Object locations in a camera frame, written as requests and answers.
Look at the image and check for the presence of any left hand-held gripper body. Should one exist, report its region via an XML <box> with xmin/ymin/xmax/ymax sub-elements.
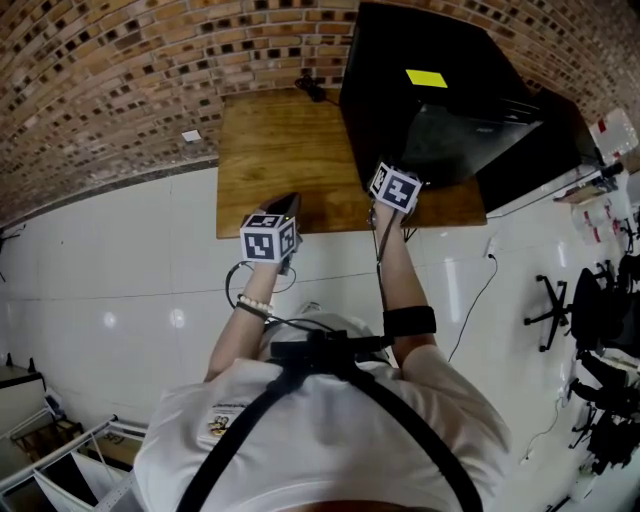
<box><xmin>239</xmin><ymin>213</ymin><xmax>303</xmax><ymax>276</ymax></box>

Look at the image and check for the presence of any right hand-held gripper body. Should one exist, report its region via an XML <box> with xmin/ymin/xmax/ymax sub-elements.
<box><xmin>368</xmin><ymin>160</ymin><xmax>424</xmax><ymax>227</ymax></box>

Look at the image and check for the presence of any black fridge door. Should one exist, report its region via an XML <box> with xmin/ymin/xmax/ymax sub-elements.
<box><xmin>399</xmin><ymin>97</ymin><xmax>546</xmax><ymax>191</ymax></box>

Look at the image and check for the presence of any black mini fridge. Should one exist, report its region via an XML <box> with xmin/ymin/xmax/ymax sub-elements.
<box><xmin>338</xmin><ymin>2</ymin><xmax>539</xmax><ymax>194</ymax></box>

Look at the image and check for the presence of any person's right forearm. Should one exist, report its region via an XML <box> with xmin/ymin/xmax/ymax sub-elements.
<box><xmin>374</xmin><ymin>203</ymin><xmax>437</xmax><ymax>352</ymax></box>

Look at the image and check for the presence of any person's left forearm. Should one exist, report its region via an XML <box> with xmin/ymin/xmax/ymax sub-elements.
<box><xmin>203</xmin><ymin>257</ymin><xmax>287</xmax><ymax>384</ymax></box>

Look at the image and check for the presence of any black cabinet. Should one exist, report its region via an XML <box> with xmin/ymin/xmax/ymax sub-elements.
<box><xmin>474</xmin><ymin>87</ymin><xmax>602</xmax><ymax>219</ymax></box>

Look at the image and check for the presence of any wooden table with metal legs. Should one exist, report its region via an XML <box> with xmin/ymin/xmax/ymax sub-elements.
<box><xmin>215</xmin><ymin>88</ymin><xmax>489</xmax><ymax>244</ymax></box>

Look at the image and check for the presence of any black wrist band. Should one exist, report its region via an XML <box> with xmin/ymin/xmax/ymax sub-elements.
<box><xmin>234</xmin><ymin>301</ymin><xmax>272</xmax><ymax>322</ymax></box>

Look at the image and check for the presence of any yellow sticky note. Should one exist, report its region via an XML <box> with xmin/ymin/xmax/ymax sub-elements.
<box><xmin>404</xmin><ymin>68</ymin><xmax>449</xmax><ymax>89</ymax></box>

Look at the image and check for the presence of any black chest harness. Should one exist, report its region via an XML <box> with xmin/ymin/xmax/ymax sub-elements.
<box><xmin>189</xmin><ymin>329</ymin><xmax>484</xmax><ymax>512</ymax></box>

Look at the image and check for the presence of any brown cardboard box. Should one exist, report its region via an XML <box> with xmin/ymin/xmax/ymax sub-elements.
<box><xmin>552</xmin><ymin>187</ymin><xmax>602</xmax><ymax>204</ymax></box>

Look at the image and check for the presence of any clear water jug red label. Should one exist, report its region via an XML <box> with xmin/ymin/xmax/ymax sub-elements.
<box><xmin>587</xmin><ymin>107</ymin><xmax>640</xmax><ymax>167</ymax></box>
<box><xmin>569</xmin><ymin>199</ymin><xmax>632</xmax><ymax>247</ymax></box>

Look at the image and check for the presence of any white t-shirt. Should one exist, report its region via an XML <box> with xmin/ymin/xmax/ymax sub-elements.
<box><xmin>133</xmin><ymin>312</ymin><xmax>514</xmax><ymax>512</ymax></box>

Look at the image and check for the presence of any black office chair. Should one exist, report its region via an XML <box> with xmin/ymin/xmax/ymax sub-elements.
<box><xmin>569</xmin><ymin>409</ymin><xmax>640</xmax><ymax>477</ymax></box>
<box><xmin>523</xmin><ymin>266</ymin><xmax>617</xmax><ymax>354</ymax></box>

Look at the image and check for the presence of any black tripod stand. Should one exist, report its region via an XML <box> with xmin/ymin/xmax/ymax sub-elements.
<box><xmin>0</xmin><ymin>222</ymin><xmax>27</xmax><ymax>282</ymax></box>

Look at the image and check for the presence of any white metal shelf rack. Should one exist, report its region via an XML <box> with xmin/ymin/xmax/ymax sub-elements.
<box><xmin>0</xmin><ymin>414</ymin><xmax>152</xmax><ymax>512</ymax></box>

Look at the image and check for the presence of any white bead bracelet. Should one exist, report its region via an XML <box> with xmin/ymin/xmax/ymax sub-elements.
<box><xmin>236</xmin><ymin>293</ymin><xmax>276</xmax><ymax>314</ymax></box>

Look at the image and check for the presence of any black coiled power cord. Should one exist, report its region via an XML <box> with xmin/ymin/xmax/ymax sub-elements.
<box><xmin>293</xmin><ymin>74</ymin><xmax>334</xmax><ymax>104</ymax></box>

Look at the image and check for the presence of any black floor power cable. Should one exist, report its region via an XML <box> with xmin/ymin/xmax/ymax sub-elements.
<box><xmin>447</xmin><ymin>252</ymin><xmax>500</xmax><ymax>364</ymax></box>

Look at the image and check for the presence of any thin green floor cable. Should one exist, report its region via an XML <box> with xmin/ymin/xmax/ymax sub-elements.
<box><xmin>519</xmin><ymin>394</ymin><xmax>564</xmax><ymax>467</ymax></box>

